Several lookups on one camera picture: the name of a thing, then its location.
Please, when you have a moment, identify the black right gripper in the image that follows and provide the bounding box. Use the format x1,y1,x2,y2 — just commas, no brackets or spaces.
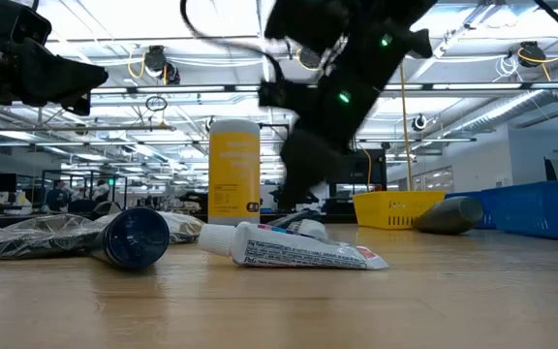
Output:
258,79,365,209

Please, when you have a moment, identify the small white toothpaste tube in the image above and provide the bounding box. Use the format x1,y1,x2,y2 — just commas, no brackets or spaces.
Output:
269,208,324,229
197,221,390,271
299,218,329,242

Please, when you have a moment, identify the grey deodorant bottle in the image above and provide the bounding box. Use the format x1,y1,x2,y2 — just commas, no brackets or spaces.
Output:
412,195,485,237

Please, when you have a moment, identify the dark blue cream tube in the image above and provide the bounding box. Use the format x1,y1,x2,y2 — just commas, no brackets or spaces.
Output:
88,206,171,271

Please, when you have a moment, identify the large black monitor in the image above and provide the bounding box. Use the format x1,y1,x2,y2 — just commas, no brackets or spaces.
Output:
351,148,388,185

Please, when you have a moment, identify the orange juice bottle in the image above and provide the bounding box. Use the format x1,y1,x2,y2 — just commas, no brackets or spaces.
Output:
207,118,262,227

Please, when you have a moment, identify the yellow plastic basket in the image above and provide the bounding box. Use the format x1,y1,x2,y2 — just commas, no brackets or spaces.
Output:
353,190,448,230

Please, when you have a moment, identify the long ceiling light strip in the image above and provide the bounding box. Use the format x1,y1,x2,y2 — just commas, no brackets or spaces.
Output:
89,82,558,94

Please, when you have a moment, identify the person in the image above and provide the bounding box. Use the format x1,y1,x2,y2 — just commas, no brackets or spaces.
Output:
45,179,72,213
89,179,111,203

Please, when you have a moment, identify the black metal table frame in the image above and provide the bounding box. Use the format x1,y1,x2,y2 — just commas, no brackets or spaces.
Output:
0,211,357,232

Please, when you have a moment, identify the black background workstation frame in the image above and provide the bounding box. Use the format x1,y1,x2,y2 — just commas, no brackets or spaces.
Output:
41,169,129,214

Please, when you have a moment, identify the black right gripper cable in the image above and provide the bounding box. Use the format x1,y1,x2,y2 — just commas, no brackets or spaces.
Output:
180,0,285,91

